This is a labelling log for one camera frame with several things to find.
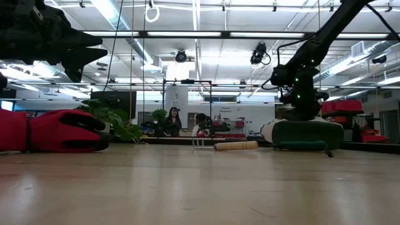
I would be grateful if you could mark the black ceiling camera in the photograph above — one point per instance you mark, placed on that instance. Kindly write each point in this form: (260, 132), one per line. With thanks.
(181, 56)
(257, 53)

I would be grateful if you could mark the large red storage bin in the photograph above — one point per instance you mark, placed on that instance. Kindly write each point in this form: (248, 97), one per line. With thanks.
(342, 105)

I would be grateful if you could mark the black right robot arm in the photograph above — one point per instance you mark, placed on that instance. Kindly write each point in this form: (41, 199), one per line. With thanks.
(328, 31)

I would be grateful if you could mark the black monitor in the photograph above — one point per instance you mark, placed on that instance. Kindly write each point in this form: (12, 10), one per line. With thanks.
(125, 100)

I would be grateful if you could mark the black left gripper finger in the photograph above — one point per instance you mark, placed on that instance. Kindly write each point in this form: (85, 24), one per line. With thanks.
(87, 57)
(86, 40)

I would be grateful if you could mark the blue lit screen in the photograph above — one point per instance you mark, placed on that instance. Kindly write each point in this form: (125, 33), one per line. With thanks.
(7, 105)

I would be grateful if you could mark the clear bowl with garden items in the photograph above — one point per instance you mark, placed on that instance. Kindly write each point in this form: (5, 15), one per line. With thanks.
(307, 134)

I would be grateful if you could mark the green potted plant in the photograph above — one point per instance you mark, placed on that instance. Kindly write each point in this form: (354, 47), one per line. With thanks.
(120, 123)

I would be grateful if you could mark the low red storage bin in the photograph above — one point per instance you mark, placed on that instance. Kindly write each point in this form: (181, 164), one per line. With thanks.
(373, 138)

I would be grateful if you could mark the black dome fixture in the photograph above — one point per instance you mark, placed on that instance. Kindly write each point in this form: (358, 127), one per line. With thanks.
(379, 59)

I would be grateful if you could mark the black aluminium table frame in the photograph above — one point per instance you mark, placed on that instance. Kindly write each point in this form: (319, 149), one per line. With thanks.
(368, 147)

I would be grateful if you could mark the person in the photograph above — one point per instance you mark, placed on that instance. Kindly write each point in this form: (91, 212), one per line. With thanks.
(200, 120)
(172, 123)

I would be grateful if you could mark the rack with red bins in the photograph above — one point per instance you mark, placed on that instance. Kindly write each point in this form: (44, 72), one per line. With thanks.
(239, 124)

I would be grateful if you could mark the red gardening glove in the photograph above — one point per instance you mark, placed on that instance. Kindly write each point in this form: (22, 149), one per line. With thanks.
(56, 134)

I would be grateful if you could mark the small green plant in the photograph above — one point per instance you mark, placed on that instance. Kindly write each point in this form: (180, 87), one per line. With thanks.
(159, 115)

